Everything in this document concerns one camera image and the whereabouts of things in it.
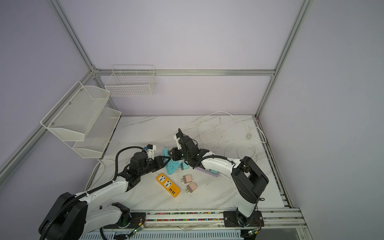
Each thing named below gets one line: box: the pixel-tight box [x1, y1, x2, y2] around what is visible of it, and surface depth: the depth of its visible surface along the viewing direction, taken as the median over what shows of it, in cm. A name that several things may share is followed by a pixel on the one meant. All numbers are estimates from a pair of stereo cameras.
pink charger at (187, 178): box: [180, 174, 192, 184], surface depth 88 cm
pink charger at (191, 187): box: [185, 182, 197, 193], surface depth 84 cm
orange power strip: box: [156, 173, 181, 198], surface depth 85 cm
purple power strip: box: [195, 167, 220, 178], surface depth 89 cm
